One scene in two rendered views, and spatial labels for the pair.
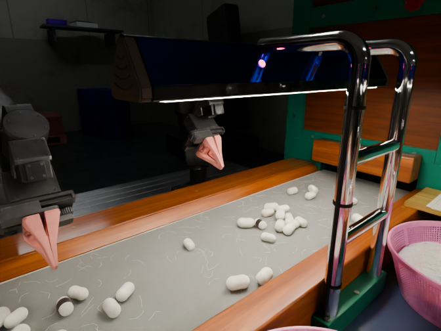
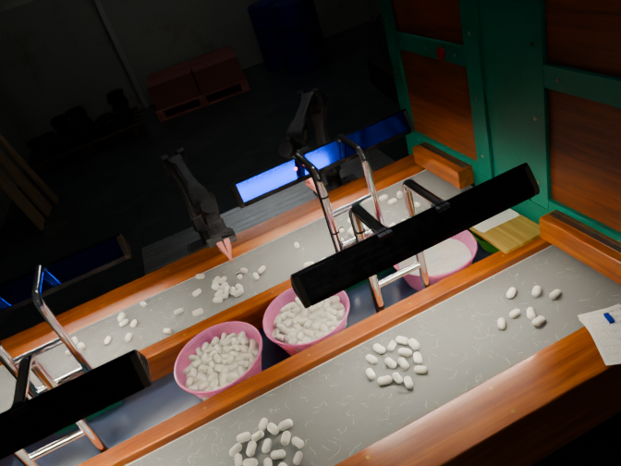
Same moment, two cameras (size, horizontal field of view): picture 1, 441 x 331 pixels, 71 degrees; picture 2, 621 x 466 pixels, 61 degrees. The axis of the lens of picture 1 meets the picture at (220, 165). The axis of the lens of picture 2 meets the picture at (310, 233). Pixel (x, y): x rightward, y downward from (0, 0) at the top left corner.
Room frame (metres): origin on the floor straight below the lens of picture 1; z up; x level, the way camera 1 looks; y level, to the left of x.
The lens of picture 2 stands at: (-0.84, -0.75, 1.77)
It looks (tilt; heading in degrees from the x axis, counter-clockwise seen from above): 32 degrees down; 28
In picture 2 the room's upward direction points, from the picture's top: 19 degrees counter-clockwise
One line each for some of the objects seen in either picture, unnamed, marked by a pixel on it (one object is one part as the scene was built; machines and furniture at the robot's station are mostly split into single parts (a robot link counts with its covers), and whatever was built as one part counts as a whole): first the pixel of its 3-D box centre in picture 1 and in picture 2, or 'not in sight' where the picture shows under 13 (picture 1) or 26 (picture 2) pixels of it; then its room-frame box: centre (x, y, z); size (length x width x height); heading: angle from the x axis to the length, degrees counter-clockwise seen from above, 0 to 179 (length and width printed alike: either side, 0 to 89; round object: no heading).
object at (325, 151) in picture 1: (360, 157); (441, 164); (0.89, -0.42, 0.83); 0.30 x 0.06 x 0.07; 40
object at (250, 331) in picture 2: not in sight; (224, 365); (-0.01, 0.11, 0.72); 0.27 x 0.27 x 0.10
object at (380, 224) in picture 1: (321, 177); (346, 212); (0.50, -0.17, 0.90); 0.20 x 0.19 x 0.45; 130
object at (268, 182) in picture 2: (292, 69); (323, 155); (0.56, -0.13, 1.08); 0.62 x 0.08 x 0.07; 130
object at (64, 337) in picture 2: not in sight; (52, 349); (-0.13, 0.57, 0.90); 0.20 x 0.19 x 0.45; 130
